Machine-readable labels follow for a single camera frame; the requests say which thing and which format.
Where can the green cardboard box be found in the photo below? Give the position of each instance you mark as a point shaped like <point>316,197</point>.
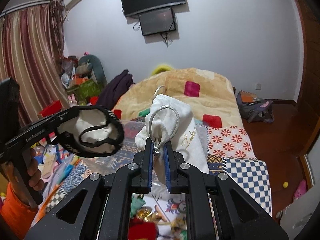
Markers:
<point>85,90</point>

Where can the orange sleeve forearm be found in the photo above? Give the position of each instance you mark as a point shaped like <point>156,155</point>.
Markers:
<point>17,215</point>

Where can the pink bunny toy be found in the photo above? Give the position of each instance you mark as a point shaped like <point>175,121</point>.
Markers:
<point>72,101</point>

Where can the pink slipper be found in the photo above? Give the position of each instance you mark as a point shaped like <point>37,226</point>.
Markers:
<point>301,190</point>

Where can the grey backpack on floor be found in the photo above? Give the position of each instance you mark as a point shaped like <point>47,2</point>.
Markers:
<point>253,108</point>

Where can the yellow green pillow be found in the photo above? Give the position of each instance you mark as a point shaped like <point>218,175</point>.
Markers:
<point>161,68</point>

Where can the red book box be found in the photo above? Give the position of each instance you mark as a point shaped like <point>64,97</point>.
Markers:
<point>51,109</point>

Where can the grey green plush toy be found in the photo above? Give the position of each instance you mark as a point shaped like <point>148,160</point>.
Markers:
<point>91,65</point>

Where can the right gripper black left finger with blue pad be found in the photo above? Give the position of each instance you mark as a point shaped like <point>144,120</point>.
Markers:
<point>142,182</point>

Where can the white wall socket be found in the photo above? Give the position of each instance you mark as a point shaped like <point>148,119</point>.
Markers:
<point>258,86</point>

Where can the small black wall monitor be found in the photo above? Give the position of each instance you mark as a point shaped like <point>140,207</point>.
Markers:
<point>157,21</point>

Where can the clear plastic zip bag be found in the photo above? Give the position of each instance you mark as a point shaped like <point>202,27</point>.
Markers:
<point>109,165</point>

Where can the beige fleece blanket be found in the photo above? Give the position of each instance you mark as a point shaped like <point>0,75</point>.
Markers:
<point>210,96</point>

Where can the dark purple clothing pile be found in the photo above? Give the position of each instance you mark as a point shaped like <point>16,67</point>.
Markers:
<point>115,89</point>

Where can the patchwork patterned bedspread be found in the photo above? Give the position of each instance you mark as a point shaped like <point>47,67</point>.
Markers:
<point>217,207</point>

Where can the striped red beige curtain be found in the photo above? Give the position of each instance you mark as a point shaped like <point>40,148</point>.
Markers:
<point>32,44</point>

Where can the red velvet gold pouch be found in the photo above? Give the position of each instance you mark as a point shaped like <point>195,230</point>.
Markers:
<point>139,229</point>

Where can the left hand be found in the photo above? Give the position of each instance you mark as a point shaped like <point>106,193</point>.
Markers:
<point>35,174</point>

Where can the small yellow ball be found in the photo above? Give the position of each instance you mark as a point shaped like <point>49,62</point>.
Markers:
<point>285,184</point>

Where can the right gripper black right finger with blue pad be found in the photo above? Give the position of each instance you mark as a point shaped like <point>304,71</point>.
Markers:
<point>172,160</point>

